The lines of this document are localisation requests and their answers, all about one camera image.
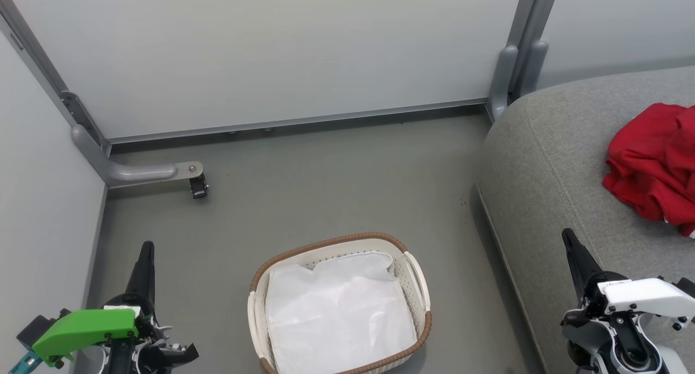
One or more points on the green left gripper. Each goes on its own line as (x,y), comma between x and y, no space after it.
(87,328)

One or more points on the grey partition side post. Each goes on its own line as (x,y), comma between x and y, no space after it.
(49,75)

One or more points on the grey fabric sofa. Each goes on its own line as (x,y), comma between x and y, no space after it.
(554,162)

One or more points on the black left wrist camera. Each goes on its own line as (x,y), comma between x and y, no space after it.
(38,325)

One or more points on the grey partition support foot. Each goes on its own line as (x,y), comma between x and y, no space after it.
(136,173)

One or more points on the white laundry basket brown rim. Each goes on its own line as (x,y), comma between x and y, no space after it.
(421,319)

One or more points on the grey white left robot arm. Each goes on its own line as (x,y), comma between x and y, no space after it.
(157,357)

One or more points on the red garment with white stripes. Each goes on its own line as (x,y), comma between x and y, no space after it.
(651,162)

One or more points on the black caster wheel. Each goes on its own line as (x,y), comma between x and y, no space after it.
(198,188)

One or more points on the grey partition corner post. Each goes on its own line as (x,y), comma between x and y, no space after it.
(516,54)

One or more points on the grey partition bottom rail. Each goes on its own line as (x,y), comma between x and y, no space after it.
(298,121)

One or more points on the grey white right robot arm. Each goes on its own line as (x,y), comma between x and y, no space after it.
(613,347)

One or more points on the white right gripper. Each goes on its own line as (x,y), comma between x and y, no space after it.
(646,295)

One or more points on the white cloth liner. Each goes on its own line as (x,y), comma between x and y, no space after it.
(342,314)

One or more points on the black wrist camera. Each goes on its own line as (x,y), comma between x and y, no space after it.
(687,287)
(38,325)

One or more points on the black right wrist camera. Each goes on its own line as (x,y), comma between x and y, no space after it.
(687,287)

